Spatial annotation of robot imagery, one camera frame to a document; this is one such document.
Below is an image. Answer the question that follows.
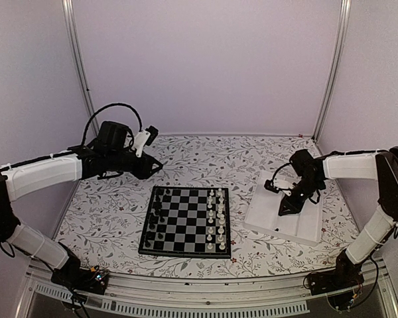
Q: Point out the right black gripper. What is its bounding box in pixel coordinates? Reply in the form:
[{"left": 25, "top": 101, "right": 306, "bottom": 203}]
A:
[{"left": 279, "top": 177, "right": 324, "bottom": 215}]

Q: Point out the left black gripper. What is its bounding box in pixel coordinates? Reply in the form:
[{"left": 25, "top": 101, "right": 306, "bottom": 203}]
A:
[{"left": 107, "top": 150, "right": 165, "bottom": 180}]

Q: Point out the white plastic divided tray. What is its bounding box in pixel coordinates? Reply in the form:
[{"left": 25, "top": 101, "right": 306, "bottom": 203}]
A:
[{"left": 243, "top": 171, "right": 324, "bottom": 246}]

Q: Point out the black and grey chessboard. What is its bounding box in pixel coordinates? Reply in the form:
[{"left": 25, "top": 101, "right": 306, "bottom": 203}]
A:
[{"left": 138, "top": 185, "right": 232, "bottom": 259}]

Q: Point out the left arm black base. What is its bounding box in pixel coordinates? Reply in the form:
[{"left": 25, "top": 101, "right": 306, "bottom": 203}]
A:
[{"left": 51, "top": 265, "right": 110, "bottom": 295}]

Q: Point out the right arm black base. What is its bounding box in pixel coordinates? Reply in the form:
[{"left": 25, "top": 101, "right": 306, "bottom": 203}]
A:
[{"left": 302, "top": 266, "right": 364, "bottom": 311}]

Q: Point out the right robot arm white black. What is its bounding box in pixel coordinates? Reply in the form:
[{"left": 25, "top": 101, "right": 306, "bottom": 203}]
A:
[{"left": 275, "top": 146, "right": 398, "bottom": 289}]

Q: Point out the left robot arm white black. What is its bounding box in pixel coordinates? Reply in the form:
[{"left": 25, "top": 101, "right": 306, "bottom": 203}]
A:
[{"left": 0, "top": 121, "right": 163, "bottom": 288}]

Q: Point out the white chess pieces row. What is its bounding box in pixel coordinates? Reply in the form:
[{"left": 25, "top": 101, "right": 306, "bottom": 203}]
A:
[{"left": 206, "top": 188, "right": 228, "bottom": 254}]

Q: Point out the floral patterned table mat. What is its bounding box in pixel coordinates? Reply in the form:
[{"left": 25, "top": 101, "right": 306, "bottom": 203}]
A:
[{"left": 56, "top": 136, "right": 359, "bottom": 279}]

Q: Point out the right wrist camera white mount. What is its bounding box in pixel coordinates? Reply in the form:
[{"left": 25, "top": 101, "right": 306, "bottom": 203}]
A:
[{"left": 264, "top": 179, "right": 297, "bottom": 196}]

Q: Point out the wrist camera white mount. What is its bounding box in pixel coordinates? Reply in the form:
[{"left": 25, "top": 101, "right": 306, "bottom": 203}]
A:
[
  {"left": 264, "top": 179, "right": 297, "bottom": 196},
  {"left": 132, "top": 125, "right": 159, "bottom": 158}
]

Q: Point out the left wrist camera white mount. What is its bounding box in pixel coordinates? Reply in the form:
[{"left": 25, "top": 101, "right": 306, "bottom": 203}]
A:
[{"left": 132, "top": 125, "right": 159, "bottom": 158}]

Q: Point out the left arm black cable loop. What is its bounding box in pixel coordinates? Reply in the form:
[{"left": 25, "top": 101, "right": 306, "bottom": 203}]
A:
[{"left": 82, "top": 102, "right": 144, "bottom": 146}]

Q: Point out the front aluminium rail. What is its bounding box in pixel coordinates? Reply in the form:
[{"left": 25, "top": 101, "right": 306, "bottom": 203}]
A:
[{"left": 15, "top": 259, "right": 398, "bottom": 317}]

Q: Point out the left aluminium frame post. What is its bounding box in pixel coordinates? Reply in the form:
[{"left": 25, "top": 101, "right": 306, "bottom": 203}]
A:
[{"left": 62, "top": 0, "right": 95, "bottom": 117}]

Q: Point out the aluminium frame post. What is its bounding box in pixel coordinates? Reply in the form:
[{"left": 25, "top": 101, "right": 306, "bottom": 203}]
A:
[
  {"left": 312, "top": 0, "right": 352, "bottom": 143},
  {"left": 62, "top": 0, "right": 95, "bottom": 117}
]

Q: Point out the right aluminium frame post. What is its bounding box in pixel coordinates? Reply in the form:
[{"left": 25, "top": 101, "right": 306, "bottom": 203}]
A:
[{"left": 312, "top": 0, "right": 352, "bottom": 143}]

